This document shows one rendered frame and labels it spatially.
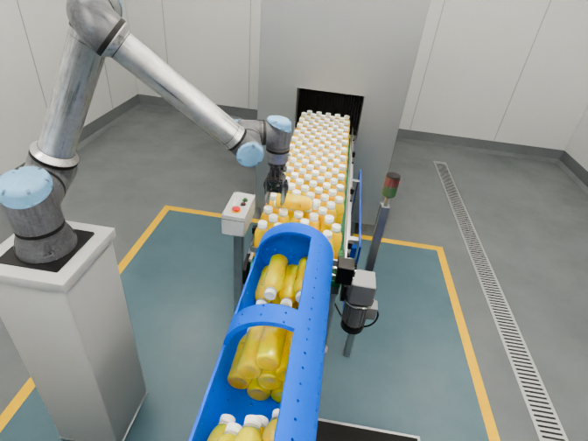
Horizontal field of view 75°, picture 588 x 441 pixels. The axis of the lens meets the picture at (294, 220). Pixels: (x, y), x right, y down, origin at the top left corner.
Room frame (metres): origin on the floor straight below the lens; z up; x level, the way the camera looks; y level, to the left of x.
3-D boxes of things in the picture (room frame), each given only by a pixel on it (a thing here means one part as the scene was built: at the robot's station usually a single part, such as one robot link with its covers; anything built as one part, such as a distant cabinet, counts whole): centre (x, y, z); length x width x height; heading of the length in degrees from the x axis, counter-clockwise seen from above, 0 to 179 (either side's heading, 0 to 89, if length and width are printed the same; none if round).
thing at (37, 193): (1.02, 0.85, 1.29); 0.17 x 0.15 x 0.18; 13
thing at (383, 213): (1.54, -0.42, 0.55); 0.04 x 0.04 x 1.10; 85
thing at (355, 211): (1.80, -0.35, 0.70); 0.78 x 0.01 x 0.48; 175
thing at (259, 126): (1.32, 0.20, 1.47); 0.12 x 0.12 x 0.09; 13
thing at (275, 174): (1.35, 0.09, 1.30); 0.09 x 0.08 x 0.12; 175
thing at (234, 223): (1.42, 0.25, 1.05); 0.20 x 0.10 x 0.10; 175
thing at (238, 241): (1.42, 0.25, 0.50); 0.04 x 0.04 x 1.00; 85
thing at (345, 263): (1.22, -0.23, 0.95); 0.10 x 0.07 x 0.10; 85
